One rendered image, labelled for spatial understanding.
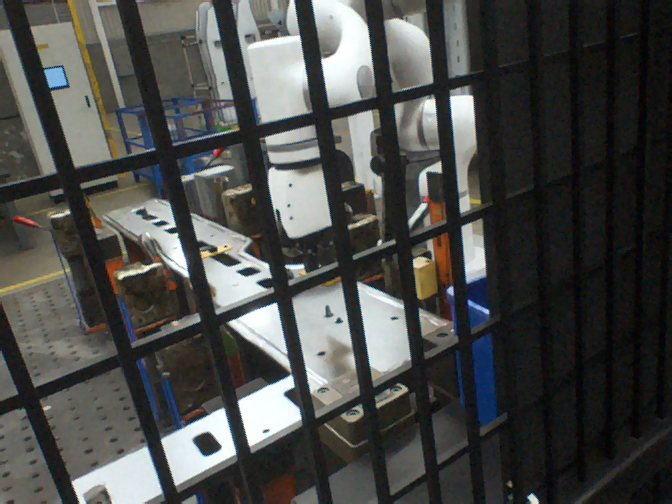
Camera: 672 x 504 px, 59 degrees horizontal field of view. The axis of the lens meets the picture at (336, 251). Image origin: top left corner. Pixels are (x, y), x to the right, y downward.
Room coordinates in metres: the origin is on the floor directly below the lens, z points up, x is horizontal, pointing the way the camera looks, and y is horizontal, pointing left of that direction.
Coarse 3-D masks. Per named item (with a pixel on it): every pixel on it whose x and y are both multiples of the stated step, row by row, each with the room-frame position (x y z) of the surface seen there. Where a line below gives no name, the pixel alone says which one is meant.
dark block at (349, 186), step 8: (344, 184) 1.15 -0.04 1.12; (352, 184) 1.15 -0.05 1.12; (360, 184) 1.13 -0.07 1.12; (344, 192) 1.11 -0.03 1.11; (352, 192) 1.12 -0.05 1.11; (360, 192) 1.13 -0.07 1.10; (344, 200) 1.11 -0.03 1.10; (352, 200) 1.12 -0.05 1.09; (360, 200) 1.13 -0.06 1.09; (352, 208) 1.11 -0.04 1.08; (360, 208) 1.12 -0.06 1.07
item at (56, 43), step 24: (48, 24) 7.42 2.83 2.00; (0, 48) 7.23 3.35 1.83; (48, 48) 7.37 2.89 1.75; (72, 48) 7.49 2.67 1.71; (48, 72) 7.30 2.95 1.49; (72, 72) 7.45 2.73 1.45; (24, 96) 7.17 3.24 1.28; (72, 96) 7.42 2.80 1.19; (24, 120) 7.38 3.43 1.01; (72, 120) 7.38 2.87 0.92; (96, 120) 7.51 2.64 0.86; (72, 144) 7.34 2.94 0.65; (96, 144) 7.47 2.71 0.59; (48, 168) 7.17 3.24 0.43; (48, 192) 7.37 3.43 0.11; (96, 192) 7.41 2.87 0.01
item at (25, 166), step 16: (80, 32) 8.34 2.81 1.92; (80, 48) 8.31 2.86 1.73; (0, 64) 7.85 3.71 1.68; (0, 80) 7.82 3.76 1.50; (0, 96) 7.79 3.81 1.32; (96, 96) 8.31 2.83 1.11; (0, 112) 7.76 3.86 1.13; (16, 112) 7.85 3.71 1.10; (0, 128) 7.73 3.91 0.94; (16, 128) 7.81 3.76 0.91; (0, 144) 7.70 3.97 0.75; (16, 144) 7.78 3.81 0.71; (112, 144) 8.31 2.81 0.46; (0, 160) 7.67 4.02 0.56; (16, 160) 7.76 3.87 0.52; (32, 160) 7.85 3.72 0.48; (16, 176) 7.72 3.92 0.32; (32, 176) 7.81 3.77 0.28
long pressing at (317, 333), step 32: (128, 224) 1.59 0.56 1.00; (224, 288) 1.00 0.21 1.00; (256, 288) 0.98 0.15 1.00; (320, 288) 0.93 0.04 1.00; (256, 320) 0.85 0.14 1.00; (320, 320) 0.81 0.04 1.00; (384, 320) 0.77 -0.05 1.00; (448, 320) 0.73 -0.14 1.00; (352, 352) 0.70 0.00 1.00; (384, 352) 0.68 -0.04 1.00; (320, 384) 0.64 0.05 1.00
